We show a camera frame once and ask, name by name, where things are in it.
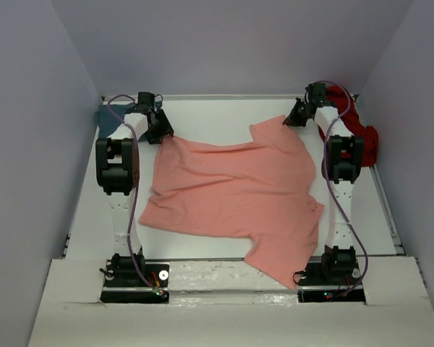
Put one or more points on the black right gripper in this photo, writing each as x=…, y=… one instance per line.
x=292, y=120

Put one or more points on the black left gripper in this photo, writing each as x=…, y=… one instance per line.
x=164, y=128

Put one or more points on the pink t-shirt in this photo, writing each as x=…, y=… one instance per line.
x=259, y=190

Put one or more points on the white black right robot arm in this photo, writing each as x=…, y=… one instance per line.
x=341, y=166

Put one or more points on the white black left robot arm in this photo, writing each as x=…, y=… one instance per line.
x=117, y=172

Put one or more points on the crumpled red t-shirt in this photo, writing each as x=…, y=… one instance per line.
x=344, y=101

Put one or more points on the folded teal t-shirt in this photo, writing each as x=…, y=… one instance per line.
x=107, y=122

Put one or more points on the white table edge rail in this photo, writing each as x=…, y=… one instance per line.
x=232, y=97

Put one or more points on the aluminium front rail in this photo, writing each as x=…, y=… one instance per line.
x=230, y=259

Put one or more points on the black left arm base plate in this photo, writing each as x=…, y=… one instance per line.
x=126, y=287

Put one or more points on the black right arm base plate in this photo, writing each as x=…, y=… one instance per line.
x=315, y=287

